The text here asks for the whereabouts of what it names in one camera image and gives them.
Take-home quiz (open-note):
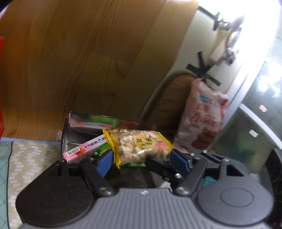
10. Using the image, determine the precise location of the bright green snack packet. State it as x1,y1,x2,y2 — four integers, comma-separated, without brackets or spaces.
93,143,110,158

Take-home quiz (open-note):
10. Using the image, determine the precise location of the pink chewing gum box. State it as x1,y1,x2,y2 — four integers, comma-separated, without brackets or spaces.
63,135,107,164

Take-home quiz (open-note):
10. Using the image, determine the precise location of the yellow-edged peanut bag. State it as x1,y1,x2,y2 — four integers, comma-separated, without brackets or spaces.
103,129,175,168

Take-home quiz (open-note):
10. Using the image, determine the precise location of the blue patterned blanket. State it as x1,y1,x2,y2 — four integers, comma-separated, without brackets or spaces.
203,176,217,186

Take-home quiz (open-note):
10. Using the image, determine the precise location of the black metal storage box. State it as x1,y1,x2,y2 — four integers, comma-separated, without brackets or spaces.
61,112,157,164

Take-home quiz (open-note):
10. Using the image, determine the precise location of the pink twisted-snack bag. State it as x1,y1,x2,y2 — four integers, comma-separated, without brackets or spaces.
173,79,228,153

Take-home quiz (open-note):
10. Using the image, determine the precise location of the beige patterned bed sheet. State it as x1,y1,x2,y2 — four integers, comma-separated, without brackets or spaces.
1,138,61,228

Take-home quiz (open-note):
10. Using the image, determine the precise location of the red gift bag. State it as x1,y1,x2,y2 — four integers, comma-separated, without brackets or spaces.
0,37,4,137

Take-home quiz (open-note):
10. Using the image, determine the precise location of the brown wood wall panel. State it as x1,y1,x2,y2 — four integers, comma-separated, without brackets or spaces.
1,1,198,141

